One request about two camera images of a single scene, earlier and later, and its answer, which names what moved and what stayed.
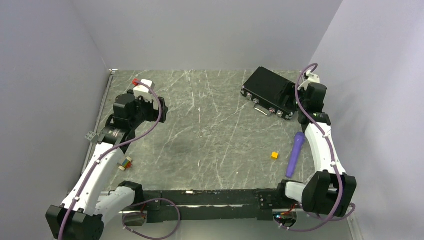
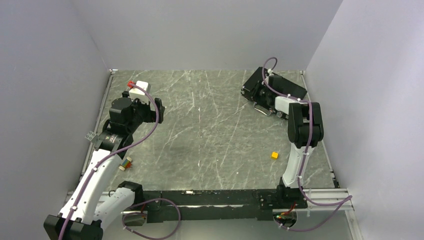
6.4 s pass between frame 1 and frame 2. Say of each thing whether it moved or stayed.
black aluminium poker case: stayed
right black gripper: moved
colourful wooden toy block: stayed
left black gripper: stayed
